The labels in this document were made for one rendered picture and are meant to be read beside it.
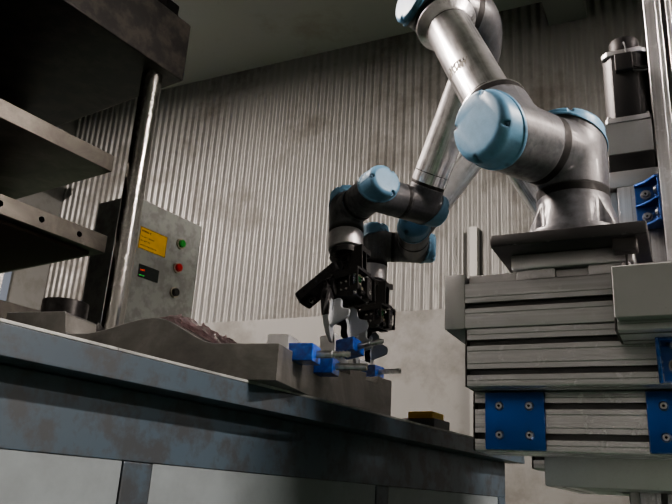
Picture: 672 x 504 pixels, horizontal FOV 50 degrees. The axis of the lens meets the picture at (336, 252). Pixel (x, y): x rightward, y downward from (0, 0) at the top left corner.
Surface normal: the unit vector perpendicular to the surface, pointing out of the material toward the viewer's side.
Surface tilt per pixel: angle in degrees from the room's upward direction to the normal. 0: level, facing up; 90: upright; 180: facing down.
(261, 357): 90
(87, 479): 90
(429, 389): 90
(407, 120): 90
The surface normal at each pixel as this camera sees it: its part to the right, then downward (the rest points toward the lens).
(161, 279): 0.83, -0.13
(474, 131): -0.83, -0.11
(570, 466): -0.43, -0.32
